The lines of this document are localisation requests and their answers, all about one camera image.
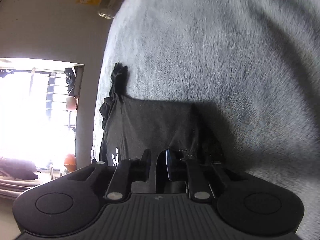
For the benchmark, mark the black garment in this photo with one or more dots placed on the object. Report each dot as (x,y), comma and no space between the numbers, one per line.
(155,125)

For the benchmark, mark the window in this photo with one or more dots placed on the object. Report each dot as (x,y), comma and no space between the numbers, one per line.
(30,110)

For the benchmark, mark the grey fleece blanket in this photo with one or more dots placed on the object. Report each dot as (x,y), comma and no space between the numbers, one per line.
(212,55)

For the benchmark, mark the pink pot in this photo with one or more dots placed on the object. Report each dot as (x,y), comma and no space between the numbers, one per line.
(71,103)

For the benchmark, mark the orange object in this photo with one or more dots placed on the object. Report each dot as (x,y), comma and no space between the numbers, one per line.
(69,162)

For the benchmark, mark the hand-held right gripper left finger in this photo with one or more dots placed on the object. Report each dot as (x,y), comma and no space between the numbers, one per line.
(146,165)

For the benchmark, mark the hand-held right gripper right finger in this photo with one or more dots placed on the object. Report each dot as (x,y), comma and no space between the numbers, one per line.
(169,165)

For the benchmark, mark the dark hanging cloth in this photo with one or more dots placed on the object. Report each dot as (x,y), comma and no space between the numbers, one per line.
(70,80)

